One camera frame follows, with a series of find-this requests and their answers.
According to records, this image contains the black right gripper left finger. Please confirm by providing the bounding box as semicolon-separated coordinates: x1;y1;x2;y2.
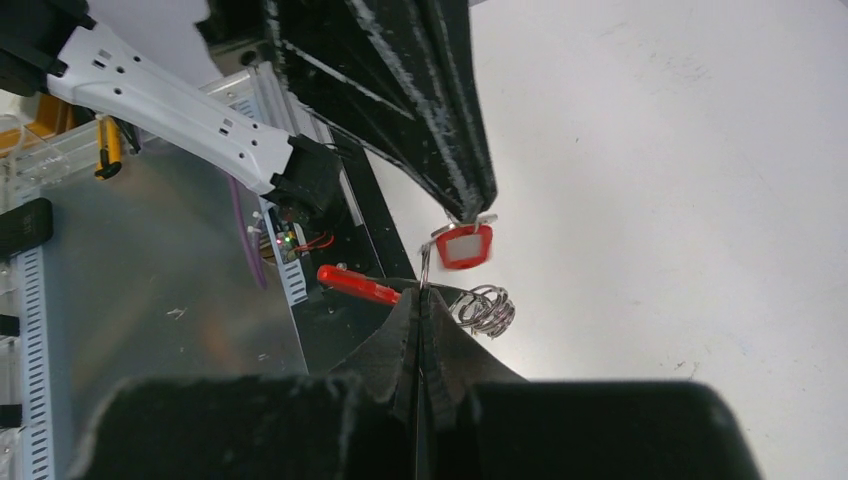
67;289;419;479

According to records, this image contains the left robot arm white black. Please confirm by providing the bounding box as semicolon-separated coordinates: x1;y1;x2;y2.
1;1;497;227

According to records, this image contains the left controller board with wires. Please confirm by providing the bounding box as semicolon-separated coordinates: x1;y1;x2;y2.
259;222;335;263

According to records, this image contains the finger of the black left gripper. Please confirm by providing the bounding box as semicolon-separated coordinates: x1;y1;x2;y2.
423;1;497;216
262;1;480;222

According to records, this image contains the silver key with red tag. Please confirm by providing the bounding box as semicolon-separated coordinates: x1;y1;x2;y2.
419;214;498;287

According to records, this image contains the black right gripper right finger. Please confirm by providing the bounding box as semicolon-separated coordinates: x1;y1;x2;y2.
422;292;760;479

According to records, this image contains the metal key organizer red handle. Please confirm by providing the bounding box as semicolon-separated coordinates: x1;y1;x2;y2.
317;265;516;339

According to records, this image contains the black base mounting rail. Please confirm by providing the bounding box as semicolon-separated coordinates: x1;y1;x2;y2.
291;130;415;375

